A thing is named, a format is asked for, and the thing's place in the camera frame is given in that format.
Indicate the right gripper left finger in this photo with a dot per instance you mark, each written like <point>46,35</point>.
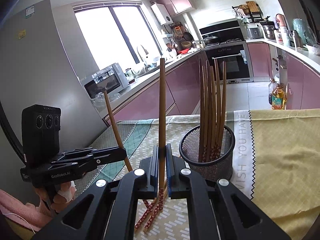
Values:
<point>106,210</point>

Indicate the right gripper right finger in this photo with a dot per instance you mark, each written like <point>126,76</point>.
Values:
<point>217,210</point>

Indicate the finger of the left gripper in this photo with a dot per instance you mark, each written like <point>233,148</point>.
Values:
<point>82,152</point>
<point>107,157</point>

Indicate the wooden chopstick eight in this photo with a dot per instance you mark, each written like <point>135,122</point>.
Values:
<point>115,129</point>

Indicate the black mesh utensil cup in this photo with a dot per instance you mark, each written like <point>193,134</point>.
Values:
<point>211,162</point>

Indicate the wooden chopstick five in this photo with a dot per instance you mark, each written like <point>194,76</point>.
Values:
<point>218,108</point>

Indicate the wooden chopstick seven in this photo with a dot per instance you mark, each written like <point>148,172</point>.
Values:
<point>161,134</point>

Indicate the wooden chopstick four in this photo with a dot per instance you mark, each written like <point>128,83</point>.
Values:
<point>213,119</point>

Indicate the wooden chopstick one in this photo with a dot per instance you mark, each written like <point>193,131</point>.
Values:
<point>201,111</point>

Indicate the wooden chopstick six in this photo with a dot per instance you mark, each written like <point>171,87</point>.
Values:
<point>223,108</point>

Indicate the wooden chopstick two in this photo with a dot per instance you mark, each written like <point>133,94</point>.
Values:
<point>206,91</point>

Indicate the kitchen faucet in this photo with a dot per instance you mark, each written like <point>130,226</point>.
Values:
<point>143,54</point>

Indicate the person left hand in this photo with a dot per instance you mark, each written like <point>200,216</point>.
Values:
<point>61,200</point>

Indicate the patterned tablecloth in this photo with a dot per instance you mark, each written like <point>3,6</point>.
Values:
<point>275,164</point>

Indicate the white microwave oven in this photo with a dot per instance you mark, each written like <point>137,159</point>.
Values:
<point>111,78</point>

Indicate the grey refrigerator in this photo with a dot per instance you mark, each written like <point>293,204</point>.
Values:
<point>35,69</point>

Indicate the window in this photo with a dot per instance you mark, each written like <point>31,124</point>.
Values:
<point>113,32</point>

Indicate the yellow cooking oil bottle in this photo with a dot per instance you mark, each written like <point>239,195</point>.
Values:
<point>278,97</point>

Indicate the built-in black oven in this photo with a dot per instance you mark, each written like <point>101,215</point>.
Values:
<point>236,58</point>

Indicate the white water heater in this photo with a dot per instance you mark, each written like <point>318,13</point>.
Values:
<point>161,14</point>

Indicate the black wok on stove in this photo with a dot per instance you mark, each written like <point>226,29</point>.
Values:
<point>210,40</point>

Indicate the black range hood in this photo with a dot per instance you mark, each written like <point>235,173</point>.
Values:
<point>224,30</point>

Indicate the silver rice cooker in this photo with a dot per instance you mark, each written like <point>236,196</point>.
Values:
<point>254,33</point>

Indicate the steel stock pot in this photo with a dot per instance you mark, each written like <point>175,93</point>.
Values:
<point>269,31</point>

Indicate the pink thermos jug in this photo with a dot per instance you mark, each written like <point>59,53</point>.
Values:
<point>280,19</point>

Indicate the green covered appliance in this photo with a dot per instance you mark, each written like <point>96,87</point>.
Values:
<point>304,31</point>

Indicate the black camera box left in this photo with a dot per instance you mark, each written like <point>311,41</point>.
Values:
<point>40,134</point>

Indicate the pink wall cabinet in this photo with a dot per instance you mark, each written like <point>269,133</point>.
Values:
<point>175,7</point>

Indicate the wall rack with boards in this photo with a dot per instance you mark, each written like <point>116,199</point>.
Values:
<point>249,12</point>

